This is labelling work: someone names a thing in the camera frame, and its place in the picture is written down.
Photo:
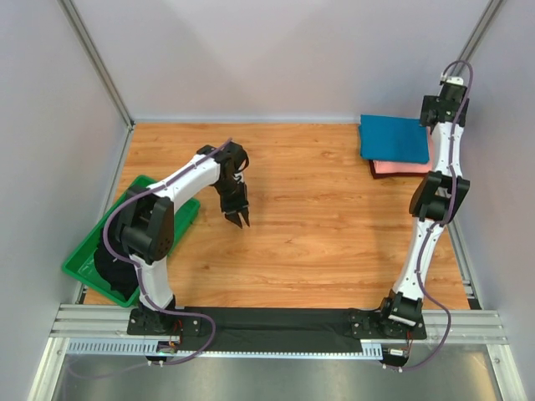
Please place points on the black front mounting strip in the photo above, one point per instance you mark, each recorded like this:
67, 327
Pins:
270, 330

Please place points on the aluminium frame post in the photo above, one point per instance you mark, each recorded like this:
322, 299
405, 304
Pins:
81, 31
481, 28

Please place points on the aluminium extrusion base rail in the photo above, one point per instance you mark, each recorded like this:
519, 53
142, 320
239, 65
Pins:
106, 321

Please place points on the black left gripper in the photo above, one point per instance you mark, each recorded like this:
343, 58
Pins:
235, 207

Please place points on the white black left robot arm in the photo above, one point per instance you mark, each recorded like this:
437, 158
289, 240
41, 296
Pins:
206, 168

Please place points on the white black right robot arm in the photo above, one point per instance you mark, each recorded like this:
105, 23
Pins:
435, 202

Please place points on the aluminium frame post left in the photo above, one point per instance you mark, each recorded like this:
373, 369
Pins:
81, 31

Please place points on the green plastic tray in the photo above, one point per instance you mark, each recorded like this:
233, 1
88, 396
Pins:
83, 263

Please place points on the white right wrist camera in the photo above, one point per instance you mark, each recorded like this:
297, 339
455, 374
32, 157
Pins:
450, 79

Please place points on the aluminium frame post right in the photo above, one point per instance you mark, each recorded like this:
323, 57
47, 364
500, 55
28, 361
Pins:
481, 28

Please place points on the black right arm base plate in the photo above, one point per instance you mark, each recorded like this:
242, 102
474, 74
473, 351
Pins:
370, 324

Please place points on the blue t shirt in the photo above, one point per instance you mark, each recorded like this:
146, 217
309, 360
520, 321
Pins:
393, 139

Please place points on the black t shirts in tray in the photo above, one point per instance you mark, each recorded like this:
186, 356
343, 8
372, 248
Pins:
120, 275

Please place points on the folded pink t shirt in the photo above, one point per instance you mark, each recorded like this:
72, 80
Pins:
400, 168

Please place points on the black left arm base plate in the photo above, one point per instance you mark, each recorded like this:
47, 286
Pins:
145, 322

